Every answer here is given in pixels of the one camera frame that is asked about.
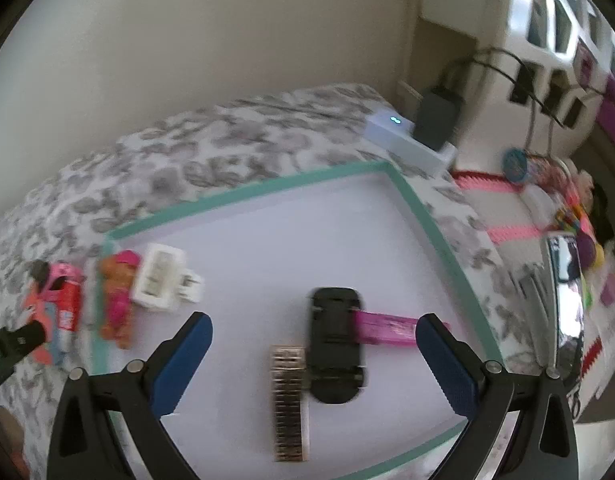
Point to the black power adapter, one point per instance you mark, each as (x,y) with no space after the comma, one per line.
(435,115)

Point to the black toy car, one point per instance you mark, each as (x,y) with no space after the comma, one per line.
(335,350)

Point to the pink and black toy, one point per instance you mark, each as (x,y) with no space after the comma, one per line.
(62,272)

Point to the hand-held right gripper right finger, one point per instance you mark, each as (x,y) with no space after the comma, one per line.
(447,365)

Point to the black smartphone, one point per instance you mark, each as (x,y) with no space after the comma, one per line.
(567,300)

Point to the small black box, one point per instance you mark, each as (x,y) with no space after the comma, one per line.
(37,270)

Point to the black gold patterned band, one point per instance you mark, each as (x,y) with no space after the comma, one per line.
(290,410)

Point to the grey stapler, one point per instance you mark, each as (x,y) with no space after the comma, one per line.
(535,282)

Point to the teal shallow cardboard tray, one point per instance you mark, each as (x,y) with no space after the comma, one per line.
(267,250)

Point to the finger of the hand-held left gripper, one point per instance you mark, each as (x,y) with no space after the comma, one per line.
(25,337)

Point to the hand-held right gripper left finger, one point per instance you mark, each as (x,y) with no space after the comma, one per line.
(182,360)

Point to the white cubby shelf unit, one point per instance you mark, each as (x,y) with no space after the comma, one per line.
(547,55)

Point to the white power strip box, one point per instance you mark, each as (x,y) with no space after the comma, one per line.
(387,132)

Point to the pink doll figurine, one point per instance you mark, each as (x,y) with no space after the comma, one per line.
(118,305)

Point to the white charger plug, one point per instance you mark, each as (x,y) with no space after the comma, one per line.
(160,277)

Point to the white pink crochet mat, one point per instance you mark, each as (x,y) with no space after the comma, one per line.
(507,210)

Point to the black wall plug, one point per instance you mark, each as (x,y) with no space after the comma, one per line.
(573,112)
(552,97)
(523,85)

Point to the red glue tube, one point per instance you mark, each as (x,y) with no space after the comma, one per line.
(67,317)

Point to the pile of colourful small toys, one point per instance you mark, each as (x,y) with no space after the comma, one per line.
(577,220)

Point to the purple plastic stick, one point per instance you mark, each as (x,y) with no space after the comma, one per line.
(387,327)

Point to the floral grey white blanket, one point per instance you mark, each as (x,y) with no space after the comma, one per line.
(212,135)

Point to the round blue lid tin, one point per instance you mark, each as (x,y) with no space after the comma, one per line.
(515,164)

